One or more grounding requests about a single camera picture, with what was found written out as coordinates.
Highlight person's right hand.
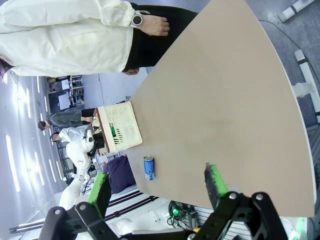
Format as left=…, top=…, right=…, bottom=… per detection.
left=121, top=66, right=140, bottom=76

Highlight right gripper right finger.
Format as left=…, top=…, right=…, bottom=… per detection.
left=197, top=162, right=288, bottom=240

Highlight person's left hand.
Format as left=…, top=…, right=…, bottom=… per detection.
left=141, top=14, right=171, bottom=37

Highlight person in cream jacket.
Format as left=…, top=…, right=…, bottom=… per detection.
left=0, top=0, right=136, bottom=78

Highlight silver wrist watch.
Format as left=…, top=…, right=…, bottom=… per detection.
left=129, top=9, right=151, bottom=28

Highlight person's left forearm cream sleeve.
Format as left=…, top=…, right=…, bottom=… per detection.
left=49, top=0, right=136, bottom=28

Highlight purple bean bag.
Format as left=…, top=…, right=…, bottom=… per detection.
left=102, top=155, right=137, bottom=195

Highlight bystander in white shirt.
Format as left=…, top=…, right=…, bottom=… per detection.
left=49, top=124, right=92, bottom=143

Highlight white pipe frame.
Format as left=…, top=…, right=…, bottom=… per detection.
left=291, top=48, right=320, bottom=116
left=277, top=0, right=317, bottom=23

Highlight bystander in grey clothes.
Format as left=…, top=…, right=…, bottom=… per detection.
left=37, top=108, right=96, bottom=131

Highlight cream plastic shopping basket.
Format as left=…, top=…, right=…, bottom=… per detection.
left=92, top=100, right=144, bottom=154

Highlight bundle of black cables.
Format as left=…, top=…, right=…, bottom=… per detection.
left=166, top=199, right=201, bottom=230

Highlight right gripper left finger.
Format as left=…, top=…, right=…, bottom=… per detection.
left=37, top=171, right=121, bottom=240

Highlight blue sweat drink can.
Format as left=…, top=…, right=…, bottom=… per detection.
left=142, top=154, right=156, bottom=181

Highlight person's black trousers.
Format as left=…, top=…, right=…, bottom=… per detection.
left=122, top=2, right=200, bottom=73

